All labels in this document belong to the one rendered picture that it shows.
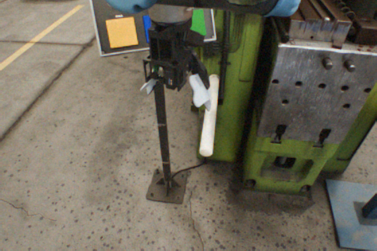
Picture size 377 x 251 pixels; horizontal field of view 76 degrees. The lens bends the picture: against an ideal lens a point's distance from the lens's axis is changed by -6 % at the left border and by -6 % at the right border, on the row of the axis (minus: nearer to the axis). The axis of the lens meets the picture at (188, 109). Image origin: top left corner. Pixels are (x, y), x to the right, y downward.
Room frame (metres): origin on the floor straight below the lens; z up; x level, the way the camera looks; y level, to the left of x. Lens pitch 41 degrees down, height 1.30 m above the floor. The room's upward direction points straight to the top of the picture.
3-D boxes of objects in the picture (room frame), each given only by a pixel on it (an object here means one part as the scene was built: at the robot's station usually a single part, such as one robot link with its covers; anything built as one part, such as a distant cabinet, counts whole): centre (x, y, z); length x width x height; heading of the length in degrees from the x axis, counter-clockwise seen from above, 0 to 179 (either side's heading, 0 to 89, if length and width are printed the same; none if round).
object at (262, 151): (1.02, -0.53, 0.23); 0.55 x 0.37 x 0.47; 172
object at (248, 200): (0.76, -0.44, 0.01); 0.58 x 0.39 x 0.01; 82
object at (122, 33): (0.65, 0.18, 1.01); 0.07 x 0.05 x 0.07; 107
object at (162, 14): (0.43, 0.03, 1.15); 0.08 x 0.08 x 0.05
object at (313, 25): (1.01, -0.47, 0.96); 0.42 x 0.20 x 0.09; 172
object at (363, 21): (0.84, -0.63, 0.95); 0.12 x 0.08 x 0.06; 172
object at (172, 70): (0.42, 0.03, 1.07); 0.09 x 0.08 x 0.12; 157
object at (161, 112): (0.81, 0.12, 0.54); 0.04 x 0.04 x 1.08; 82
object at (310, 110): (1.02, -0.53, 0.69); 0.56 x 0.38 x 0.45; 172
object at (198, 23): (0.71, -0.01, 1.01); 0.07 x 0.05 x 0.07; 107
